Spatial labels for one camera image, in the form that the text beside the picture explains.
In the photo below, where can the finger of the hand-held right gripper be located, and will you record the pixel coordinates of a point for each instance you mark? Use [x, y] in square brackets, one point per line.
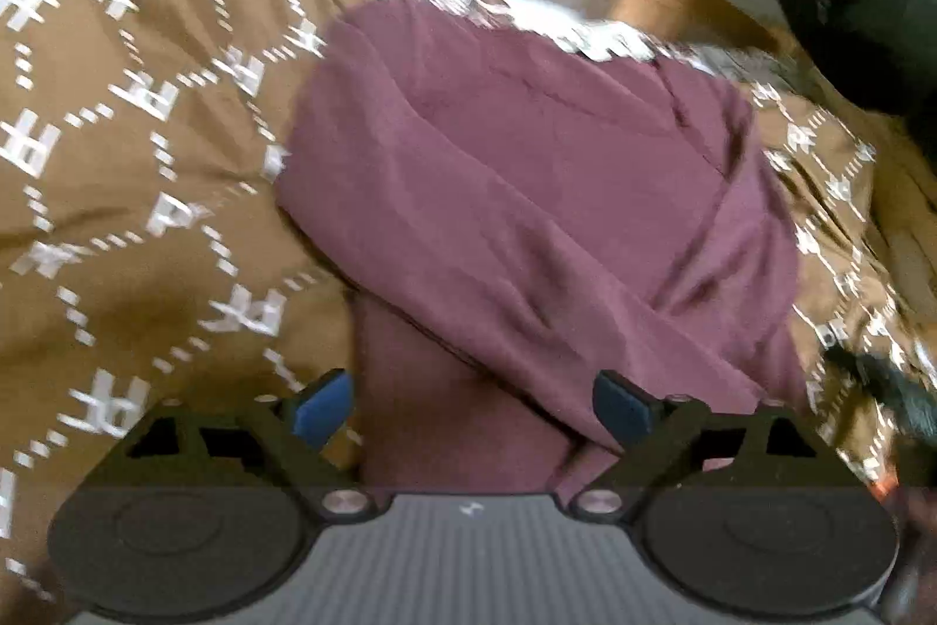
[886, 387]

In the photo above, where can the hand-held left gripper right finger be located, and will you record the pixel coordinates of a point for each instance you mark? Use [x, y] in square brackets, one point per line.
[622, 409]

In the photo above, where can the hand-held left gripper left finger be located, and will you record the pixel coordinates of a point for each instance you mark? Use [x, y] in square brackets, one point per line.
[322, 409]

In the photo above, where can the maroon small cloth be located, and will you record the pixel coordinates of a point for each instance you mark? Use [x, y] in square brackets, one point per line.
[512, 193]

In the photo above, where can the brown printed blanket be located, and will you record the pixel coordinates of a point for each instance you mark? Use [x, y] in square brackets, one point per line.
[146, 193]

